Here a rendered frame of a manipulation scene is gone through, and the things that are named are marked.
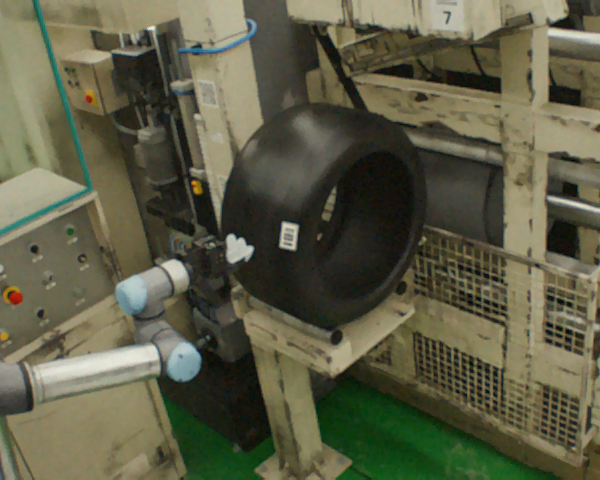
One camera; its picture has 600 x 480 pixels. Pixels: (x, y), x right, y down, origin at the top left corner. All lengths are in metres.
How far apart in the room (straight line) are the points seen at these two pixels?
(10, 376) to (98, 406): 1.07
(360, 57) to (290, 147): 0.48
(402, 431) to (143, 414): 1.02
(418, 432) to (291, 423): 0.59
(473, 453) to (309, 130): 1.54
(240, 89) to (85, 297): 0.82
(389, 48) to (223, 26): 0.46
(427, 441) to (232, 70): 1.63
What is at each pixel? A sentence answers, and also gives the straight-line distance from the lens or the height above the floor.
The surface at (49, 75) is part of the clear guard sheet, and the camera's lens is 2.12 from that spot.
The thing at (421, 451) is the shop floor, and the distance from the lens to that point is 2.90.
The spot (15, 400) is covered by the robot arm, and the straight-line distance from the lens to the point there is 1.43.
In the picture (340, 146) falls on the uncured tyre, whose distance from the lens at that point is 1.76.
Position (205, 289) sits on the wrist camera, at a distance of 1.69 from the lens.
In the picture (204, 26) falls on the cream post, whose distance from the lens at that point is 1.96.
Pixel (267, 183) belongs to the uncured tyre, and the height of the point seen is 1.37.
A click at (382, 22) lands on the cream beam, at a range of 1.87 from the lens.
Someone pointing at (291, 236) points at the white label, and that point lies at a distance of 1.70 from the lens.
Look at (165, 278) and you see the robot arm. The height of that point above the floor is 1.30.
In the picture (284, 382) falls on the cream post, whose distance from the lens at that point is 2.49.
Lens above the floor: 2.11
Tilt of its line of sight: 29 degrees down
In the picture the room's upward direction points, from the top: 10 degrees counter-clockwise
